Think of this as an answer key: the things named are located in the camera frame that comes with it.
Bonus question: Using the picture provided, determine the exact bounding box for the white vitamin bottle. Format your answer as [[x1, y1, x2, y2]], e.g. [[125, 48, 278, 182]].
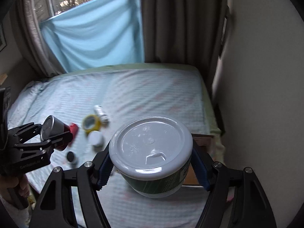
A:
[[94, 104, 109, 124]]

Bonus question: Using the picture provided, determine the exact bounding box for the light blue hanging cloth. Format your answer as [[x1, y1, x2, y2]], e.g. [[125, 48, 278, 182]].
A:
[[40, 0, 145, 73]]

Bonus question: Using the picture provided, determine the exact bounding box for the grey left curtain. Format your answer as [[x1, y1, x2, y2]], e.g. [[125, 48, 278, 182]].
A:
[[10, 0, 65, 77]]

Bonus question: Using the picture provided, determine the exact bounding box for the small black round jar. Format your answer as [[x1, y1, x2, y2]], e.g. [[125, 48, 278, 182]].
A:
[[66, 151, 78, 165]]

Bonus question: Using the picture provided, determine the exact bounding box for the patterned bed sheet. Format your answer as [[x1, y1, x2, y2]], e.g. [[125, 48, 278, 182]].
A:
[[8, 63, 225, 227]]

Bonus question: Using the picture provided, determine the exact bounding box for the white round cream jar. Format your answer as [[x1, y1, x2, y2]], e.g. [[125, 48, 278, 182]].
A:
[[87, 130, 104, 147]]

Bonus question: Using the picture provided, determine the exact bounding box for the person's left hand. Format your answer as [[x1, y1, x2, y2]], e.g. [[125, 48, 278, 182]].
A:
[[1, 174, 30, 201]]

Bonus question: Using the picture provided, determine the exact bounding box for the dark brown right curtain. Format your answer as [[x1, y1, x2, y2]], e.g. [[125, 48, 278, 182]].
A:
[[141, 0, 227, 88]]

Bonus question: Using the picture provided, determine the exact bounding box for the green jar white lid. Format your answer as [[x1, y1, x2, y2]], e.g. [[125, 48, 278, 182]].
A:
[[109, 116, 193, 198]]

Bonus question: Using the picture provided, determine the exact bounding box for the framed wall picture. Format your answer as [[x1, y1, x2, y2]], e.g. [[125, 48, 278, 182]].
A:
[[0, 24, 7, 51]]

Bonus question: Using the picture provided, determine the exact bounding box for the yellow tape roll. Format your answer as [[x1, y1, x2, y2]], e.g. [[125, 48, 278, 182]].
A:
[[82, 114, 101, 134]]

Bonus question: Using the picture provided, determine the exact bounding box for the pink cardboard box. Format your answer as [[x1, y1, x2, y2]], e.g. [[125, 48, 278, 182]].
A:
[[184, 134, 214, 191]]

